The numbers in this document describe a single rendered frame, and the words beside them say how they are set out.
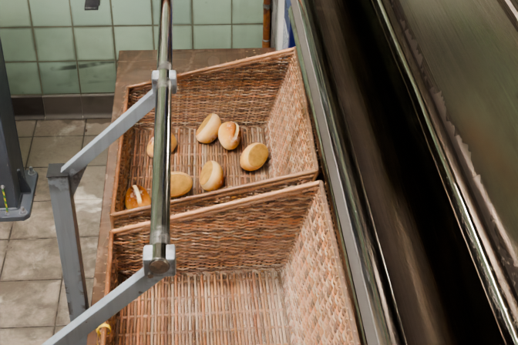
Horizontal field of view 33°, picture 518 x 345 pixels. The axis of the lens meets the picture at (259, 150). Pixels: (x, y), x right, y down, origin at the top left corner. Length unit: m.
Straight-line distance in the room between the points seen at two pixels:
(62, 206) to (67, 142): 1.69
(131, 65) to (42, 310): 0.82
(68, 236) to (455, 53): 1.06
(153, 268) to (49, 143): 2.28
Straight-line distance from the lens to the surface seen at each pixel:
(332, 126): 1.03
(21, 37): 3.48
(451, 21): 1.06
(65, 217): 1.82
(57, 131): 3.55
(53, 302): 2.83
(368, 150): 1.04
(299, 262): 1.93
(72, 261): 1.91
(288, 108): 2.27
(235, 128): 2.37
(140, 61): 2.83
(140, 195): 2.17
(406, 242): 0.92
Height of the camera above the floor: 2.02
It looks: 37 degrees down
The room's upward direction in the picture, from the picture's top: 2 degrees clockwise
